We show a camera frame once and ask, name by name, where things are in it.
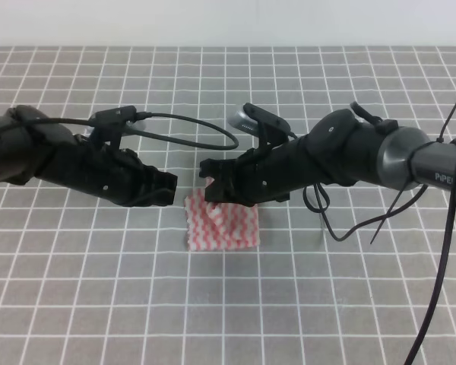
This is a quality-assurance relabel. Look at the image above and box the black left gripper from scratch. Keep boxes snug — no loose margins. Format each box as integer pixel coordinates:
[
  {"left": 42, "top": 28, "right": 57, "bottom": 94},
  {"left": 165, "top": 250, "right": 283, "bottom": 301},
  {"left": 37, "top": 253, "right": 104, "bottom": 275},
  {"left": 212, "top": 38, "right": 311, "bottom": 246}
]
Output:
[{"left": 37, "top": 144, "right": 178, "bottom": 207}]

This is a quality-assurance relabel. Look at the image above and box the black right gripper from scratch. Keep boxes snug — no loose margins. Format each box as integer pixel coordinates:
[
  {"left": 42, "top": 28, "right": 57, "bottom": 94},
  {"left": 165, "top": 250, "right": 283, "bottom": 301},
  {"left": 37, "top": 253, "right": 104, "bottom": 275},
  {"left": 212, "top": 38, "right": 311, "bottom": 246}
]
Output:
[{"left": 199, "top": 144, "right": 319, "bottom": 205}]

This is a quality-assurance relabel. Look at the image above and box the pink white wavy striped towel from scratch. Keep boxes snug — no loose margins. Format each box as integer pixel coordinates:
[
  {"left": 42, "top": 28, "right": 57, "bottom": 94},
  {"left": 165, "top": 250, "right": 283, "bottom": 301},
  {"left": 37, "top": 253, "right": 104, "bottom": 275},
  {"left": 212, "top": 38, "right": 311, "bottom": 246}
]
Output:
[{"left": 184, "top": 188, "right": 261, "bottom": 252}]

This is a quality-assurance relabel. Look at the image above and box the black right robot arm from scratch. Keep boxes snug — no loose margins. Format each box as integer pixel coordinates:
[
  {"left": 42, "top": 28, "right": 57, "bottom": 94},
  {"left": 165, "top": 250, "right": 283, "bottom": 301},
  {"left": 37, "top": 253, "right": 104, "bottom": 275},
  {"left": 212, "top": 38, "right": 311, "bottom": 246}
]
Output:
[{"left": 199, "top": 103, "right": 456, "bottom": 207}]

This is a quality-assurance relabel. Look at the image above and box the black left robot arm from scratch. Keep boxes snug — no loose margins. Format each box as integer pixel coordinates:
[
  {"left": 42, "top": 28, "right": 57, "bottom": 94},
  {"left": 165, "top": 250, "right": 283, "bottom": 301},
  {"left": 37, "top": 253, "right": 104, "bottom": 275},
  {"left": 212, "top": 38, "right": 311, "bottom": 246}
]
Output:
[{"left": 0, "top": 105, "right": 177, "bottom": 208}]

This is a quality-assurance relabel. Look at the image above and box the black left camera cable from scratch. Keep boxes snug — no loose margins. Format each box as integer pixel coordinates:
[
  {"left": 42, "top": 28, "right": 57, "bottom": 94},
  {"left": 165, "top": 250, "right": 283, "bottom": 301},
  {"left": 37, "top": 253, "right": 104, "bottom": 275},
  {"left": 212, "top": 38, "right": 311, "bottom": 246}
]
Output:
[{"left": 0, "top": 112, "right": 239, "bottom": 151}]

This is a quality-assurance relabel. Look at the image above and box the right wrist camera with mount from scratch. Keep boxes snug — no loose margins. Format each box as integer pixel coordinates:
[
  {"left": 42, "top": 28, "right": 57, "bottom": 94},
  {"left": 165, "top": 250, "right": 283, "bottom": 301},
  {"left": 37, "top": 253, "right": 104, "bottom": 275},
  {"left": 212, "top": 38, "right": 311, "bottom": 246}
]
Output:
[{"left": 227, "top": 103, "right": 297, "bottom": 148}]

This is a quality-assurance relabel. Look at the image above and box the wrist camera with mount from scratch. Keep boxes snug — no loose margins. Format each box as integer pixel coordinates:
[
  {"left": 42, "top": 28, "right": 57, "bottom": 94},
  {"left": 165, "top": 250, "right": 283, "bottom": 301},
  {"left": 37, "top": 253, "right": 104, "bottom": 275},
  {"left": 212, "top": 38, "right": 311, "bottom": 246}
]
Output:
[
  {"left": 87, "top": 106, "right": 152, "bottom": 150},
  {"left": 227, "top": 103, "right": 297, "bottom": 148}
]

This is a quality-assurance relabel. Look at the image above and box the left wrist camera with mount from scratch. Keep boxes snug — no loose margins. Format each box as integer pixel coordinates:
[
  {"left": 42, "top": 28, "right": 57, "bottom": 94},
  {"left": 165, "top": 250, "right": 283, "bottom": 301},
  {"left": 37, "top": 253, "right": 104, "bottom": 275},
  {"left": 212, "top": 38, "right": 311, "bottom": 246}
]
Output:
[{"left": 87, "top": 106, "right": 152, "bottom": 150}]

